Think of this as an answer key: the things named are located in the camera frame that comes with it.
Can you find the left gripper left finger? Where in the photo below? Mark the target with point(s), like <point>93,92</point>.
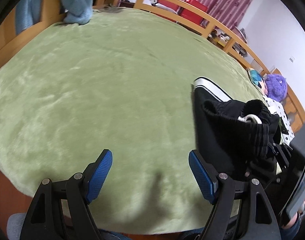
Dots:
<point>45,219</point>

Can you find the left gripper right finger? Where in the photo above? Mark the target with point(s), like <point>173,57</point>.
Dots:
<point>241,206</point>

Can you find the black pants with white stripe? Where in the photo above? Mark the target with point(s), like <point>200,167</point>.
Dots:
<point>234,136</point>

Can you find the person's right hand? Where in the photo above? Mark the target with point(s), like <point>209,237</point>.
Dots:
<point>294,222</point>

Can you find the white floral pillow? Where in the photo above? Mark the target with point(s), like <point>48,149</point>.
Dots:
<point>286,131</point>

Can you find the purple plush toy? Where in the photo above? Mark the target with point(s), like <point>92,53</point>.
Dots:
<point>276,87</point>

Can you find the green plush bed blanket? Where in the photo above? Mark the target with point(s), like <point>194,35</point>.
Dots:
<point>122,82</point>

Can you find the red chair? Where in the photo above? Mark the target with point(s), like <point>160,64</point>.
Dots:
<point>185,13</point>

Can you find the blue folded cloth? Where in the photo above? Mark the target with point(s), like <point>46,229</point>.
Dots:
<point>27,14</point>

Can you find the wooden bed frame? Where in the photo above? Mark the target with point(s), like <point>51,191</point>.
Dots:
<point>11,43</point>

